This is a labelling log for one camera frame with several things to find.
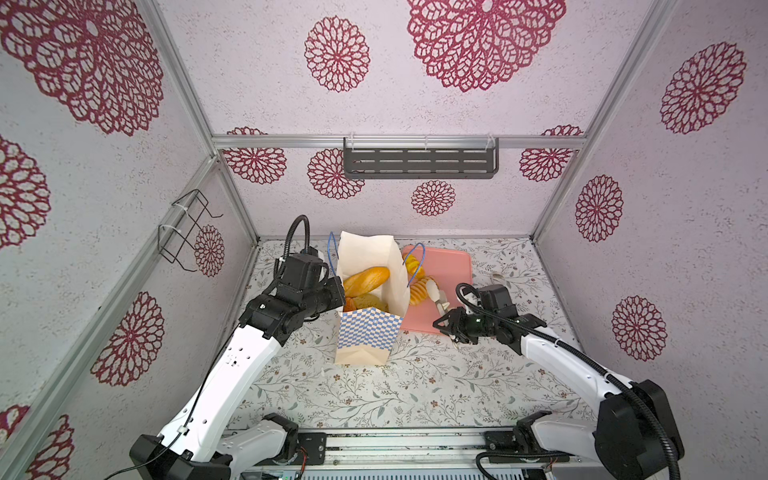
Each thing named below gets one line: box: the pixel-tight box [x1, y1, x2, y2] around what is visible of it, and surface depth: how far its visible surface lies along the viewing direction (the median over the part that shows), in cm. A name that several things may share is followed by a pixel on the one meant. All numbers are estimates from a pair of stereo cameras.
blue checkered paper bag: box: [335, 231, 410, 365], surface depth 81 cm
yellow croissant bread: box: [405, 254, 425, 279], surface depth 111 cm
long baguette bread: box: [343, 266, 391, 298], surface depth 94 cm
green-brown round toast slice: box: [353, 293, 389, 313], surface depth 96 cm
